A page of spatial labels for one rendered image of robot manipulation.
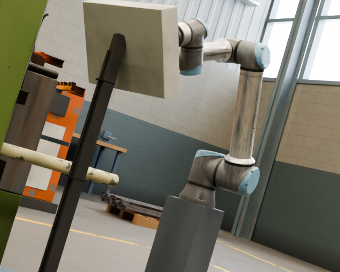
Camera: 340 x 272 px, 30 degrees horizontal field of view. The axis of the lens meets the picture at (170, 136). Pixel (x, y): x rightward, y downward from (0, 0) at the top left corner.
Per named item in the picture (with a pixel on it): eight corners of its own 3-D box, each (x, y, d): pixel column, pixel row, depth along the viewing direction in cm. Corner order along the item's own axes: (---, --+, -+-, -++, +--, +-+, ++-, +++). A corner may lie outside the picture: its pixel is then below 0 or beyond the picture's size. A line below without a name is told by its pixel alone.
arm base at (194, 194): (191, 201, 339) (196, 182, 340) (221, 210, 328) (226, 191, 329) (171, 195, 324) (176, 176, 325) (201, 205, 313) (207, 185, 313)
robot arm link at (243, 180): (228, 184, 331) (247, 38, 312) (258, 194, 322) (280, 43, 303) (213, 191, 318) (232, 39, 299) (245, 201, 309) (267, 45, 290)
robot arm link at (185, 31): (191, 22, 242) (170, 20, 248) (183, 25, 238) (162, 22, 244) (191, 46, 245) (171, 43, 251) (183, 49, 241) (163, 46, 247)
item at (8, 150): (110, 187, 235) (115, 172, 236) (116, 189, 231) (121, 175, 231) (-6, 155, 215) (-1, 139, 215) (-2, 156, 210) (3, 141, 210)
